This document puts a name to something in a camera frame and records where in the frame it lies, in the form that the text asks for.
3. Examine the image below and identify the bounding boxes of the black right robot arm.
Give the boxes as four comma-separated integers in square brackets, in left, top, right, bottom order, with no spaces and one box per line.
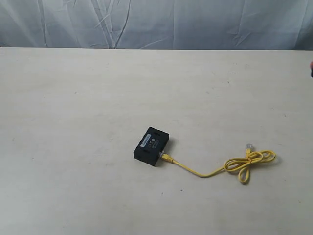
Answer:
[310,61,313,78]

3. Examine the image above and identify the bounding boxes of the grey wrinkled backdrop cloth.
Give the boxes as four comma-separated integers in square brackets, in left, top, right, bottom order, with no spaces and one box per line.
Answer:
[0,0,313,50]

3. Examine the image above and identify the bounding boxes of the yellow ethernet cable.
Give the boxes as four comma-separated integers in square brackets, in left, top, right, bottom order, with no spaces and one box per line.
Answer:
[160,143,276,185]

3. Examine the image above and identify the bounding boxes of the small black electronic box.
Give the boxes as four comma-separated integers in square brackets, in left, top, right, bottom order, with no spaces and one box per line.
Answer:
[134,127,170,166]

